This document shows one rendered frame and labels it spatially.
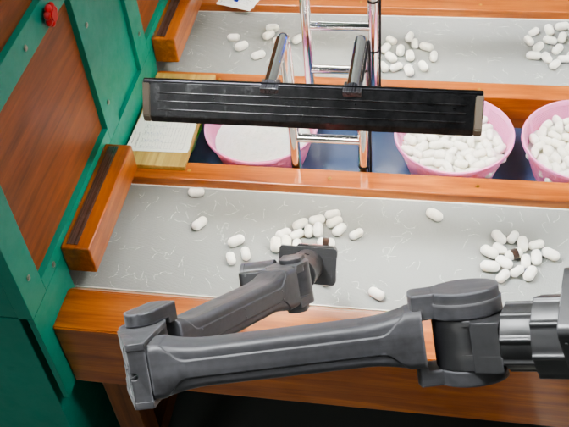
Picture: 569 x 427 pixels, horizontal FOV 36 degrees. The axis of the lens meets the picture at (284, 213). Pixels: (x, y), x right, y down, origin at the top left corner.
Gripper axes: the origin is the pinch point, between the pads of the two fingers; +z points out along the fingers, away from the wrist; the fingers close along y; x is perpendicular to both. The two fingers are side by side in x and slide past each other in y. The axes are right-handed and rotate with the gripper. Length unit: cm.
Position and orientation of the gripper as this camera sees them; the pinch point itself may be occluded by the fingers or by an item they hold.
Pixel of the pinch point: (313, 257)
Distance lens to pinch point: 165.0
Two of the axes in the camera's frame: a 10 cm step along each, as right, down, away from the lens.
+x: -0.5, 9.9, 1.2
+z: 1.7, -1.1, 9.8
